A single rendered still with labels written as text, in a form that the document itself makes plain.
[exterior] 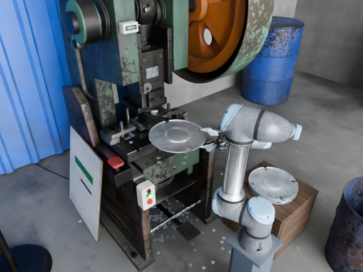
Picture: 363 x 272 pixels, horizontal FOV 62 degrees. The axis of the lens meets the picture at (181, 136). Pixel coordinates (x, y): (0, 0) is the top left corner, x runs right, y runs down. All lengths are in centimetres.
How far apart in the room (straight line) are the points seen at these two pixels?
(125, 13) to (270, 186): 123
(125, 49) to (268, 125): 68
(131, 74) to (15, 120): 145
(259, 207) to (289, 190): 59
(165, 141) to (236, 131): 47
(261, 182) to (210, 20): 98
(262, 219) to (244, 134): 38
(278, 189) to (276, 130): 82
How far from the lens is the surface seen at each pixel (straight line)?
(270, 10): 155
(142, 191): 146
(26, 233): 232
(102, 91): 173
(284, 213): 181
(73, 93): 185
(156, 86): 158
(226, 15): 161
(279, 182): 193
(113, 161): 143
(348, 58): 457
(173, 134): 153
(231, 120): 113
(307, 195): 197
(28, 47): 252
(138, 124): 167
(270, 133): 111
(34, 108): 268
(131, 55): 139
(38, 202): 251
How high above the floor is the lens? 161
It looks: 33 degrees down
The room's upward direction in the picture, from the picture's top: straight up
